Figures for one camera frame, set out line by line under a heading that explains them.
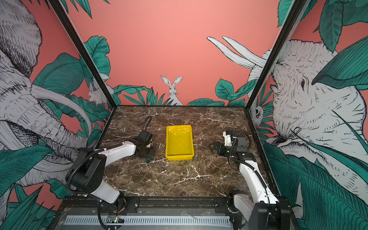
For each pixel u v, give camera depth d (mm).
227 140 759
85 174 447
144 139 744
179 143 982
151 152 837
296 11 702
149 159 881
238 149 636
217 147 742
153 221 701
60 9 702
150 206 747
